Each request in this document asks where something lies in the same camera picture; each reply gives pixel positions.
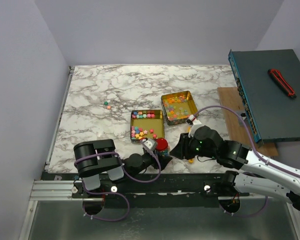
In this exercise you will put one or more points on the small metal bracket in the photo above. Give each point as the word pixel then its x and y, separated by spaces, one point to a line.
pixel 242 120

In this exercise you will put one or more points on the dark grey metal box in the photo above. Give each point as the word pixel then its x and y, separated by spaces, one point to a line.
pixel 272 116

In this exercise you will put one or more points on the red jar lid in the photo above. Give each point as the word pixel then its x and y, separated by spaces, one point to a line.
pixel 162 144

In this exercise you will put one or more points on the yellow plastic scoop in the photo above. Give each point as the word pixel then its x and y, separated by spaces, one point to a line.
pixel 190 161

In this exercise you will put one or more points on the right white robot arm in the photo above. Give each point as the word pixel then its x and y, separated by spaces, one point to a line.
pixel 248 171

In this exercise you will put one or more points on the black mounting rail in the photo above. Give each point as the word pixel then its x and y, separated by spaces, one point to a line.
pixel 168 191

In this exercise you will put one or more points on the tin of gummy candies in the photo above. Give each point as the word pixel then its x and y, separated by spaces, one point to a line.
pixel 177 107

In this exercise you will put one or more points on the wooden board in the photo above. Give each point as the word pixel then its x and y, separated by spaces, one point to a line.
pixel 230 98

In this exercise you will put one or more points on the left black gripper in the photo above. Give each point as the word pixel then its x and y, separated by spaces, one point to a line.
pixel 163 160

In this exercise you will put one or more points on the tin of paper stars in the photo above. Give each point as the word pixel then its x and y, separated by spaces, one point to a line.
pixel 146 123

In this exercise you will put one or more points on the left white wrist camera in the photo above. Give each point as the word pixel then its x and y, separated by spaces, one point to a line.
pixel 148 144

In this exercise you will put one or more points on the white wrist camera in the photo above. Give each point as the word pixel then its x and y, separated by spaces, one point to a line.
pixel 193 124
pixel 148 144

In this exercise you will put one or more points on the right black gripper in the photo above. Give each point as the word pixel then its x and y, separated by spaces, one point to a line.
pixel 184 146

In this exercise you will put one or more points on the red black utility knife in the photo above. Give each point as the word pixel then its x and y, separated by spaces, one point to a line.
pixel 280 81

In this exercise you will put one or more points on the clear glass jar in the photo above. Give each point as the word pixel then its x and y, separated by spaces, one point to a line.
pixel 164 152

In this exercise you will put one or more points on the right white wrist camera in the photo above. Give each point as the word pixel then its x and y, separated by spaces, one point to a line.
pixel 193 124

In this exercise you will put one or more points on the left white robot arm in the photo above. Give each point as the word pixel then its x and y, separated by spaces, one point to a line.
pixel 93 158

